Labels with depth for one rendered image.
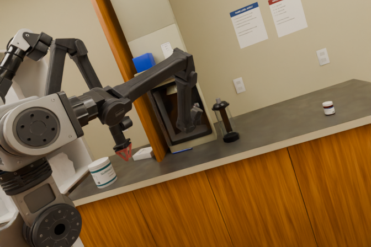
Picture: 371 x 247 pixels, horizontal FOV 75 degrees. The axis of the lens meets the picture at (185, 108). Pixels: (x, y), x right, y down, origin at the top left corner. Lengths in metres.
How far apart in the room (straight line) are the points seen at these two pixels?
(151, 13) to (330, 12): 1.26
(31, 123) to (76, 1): 1.72
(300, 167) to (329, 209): 0.29
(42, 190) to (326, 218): 1.37
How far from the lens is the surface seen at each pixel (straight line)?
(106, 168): 1.60
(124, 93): 0.75
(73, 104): 0.66
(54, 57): 1.22
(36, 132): 0.62
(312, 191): 1.53
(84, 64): 1.27
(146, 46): 1.57
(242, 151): 1.33
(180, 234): 1.64
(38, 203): 0.92
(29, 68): 2.49
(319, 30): 2.08
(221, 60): 1.94
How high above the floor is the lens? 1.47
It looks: 10 degrees down
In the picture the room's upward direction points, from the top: 21 degrees counter-clockwise
